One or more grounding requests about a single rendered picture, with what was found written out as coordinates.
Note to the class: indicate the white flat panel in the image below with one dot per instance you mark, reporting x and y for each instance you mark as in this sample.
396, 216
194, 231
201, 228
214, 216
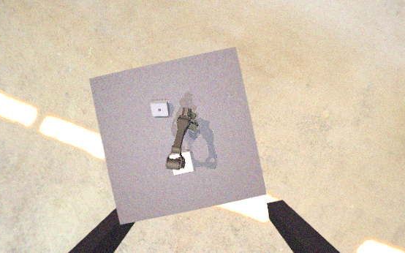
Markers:
160, 108

